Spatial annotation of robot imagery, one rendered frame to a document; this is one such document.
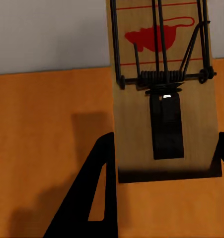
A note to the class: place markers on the cabinet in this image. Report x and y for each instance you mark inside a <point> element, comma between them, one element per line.
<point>49,123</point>

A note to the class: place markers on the mousetrap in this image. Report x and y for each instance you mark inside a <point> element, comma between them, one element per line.
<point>163,90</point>

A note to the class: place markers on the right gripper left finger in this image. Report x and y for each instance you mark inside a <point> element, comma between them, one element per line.
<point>71,219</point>

